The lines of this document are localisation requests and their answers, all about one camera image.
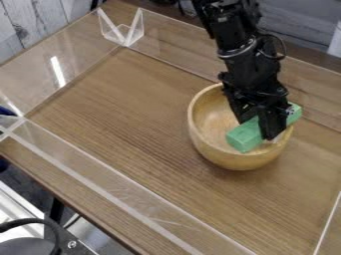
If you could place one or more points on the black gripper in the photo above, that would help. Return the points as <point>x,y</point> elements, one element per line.
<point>251,83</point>

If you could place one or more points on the green rectangular block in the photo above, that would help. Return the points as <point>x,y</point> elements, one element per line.
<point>246,137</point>

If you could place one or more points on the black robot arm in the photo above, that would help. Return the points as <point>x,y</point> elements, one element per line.
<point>231,20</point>

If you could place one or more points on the light wooden bowl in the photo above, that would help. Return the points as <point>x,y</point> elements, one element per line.
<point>209,132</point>

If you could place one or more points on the black table leg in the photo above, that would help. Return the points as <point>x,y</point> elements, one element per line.
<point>57,210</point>

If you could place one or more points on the clear acrylic tray enclosure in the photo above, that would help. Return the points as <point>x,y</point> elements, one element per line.
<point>100,96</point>

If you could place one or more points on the black metal bracket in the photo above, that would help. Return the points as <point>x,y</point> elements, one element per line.
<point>72,245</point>

